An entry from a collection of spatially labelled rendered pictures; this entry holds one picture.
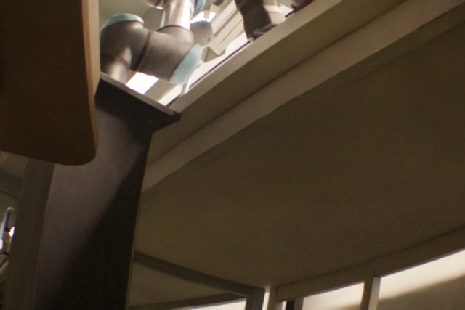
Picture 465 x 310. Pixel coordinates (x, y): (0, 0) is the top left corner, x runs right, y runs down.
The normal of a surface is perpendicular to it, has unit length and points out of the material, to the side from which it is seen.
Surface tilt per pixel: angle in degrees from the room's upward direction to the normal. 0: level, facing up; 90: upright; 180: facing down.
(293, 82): 90
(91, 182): 90
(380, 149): 180
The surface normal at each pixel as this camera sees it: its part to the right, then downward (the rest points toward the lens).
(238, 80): -0.13, 0.90
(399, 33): -0.84, -0.33
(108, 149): 0.69, -0.22
